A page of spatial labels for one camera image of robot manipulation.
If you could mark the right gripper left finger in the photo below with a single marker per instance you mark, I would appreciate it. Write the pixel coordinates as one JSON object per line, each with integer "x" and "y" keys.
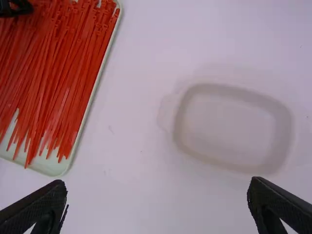
{"x": 36, "y": 209}

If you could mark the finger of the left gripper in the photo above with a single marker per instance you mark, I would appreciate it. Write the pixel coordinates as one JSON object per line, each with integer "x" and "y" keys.
{"x": 14, "y": 6}

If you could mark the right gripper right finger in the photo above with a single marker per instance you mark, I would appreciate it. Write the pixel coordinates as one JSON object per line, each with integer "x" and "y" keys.
{"x": 275, "y": 204}

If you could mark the pale tray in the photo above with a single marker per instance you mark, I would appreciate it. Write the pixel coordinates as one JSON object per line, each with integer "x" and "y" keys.
{"x": 56, "y": 168}

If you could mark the white dish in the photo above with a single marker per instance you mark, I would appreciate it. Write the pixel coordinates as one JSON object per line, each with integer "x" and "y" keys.
{"x": 226, "y": 126}

